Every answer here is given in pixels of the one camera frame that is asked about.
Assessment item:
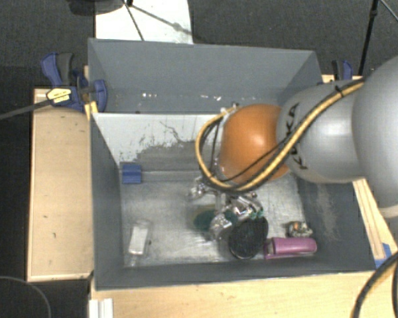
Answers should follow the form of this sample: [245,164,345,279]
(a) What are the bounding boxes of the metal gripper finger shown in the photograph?
[208,214,234,242]

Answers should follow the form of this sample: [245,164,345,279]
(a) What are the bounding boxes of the black round brush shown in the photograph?
[227,217,270,260]

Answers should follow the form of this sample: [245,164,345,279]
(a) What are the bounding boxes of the purple plastic bottle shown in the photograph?
[262,236,318,260]

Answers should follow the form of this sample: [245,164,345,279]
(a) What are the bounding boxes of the dark green round sponge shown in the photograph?
[192,209,220,233]

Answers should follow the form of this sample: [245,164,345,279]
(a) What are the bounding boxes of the grey metal bin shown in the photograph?
[86,37,377,291]

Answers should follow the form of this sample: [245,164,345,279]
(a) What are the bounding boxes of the pale wood board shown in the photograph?
[26,86,96,283]

